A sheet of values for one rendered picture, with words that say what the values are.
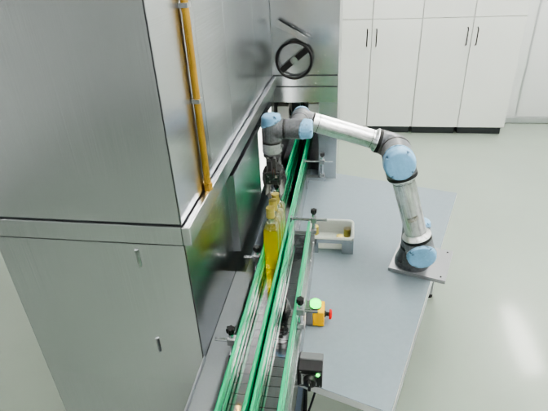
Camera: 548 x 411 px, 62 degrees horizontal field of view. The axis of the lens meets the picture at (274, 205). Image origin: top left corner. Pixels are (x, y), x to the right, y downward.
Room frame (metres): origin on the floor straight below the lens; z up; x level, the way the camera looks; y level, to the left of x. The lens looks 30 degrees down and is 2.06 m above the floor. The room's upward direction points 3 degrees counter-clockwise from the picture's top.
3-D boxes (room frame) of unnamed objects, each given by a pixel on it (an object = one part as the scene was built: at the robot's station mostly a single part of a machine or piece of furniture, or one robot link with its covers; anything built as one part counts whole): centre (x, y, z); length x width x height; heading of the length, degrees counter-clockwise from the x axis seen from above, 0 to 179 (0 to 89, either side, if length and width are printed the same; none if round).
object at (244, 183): (1.97, 0.08, 1.15); 0.90 x 0.03 x 0.34; 170
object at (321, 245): (1.89, -0.24, 0.79); 0.27 x 0.17 x 0.08; 80
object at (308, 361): (1.08, -0.10, 0.79); 0.08 x 0.08 x 0.08; 80
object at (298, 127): (1.65, -0.11, 1.45); 0.11 x 0.11 x 0.08; 81
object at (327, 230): (1.89, -0.27, 0.80); 0.22 x 0.17 x 0.09; 80
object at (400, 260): (1.68, -0.61, 0.82); 0.15 x 0.15 x 0.10
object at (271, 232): (1.56, 0.02, 0.99); 0.06 x 0.06 x 0.21; 80
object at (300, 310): (1.19, -0.10, 0.94); 0.07 x 0.04 x 0.13; 80
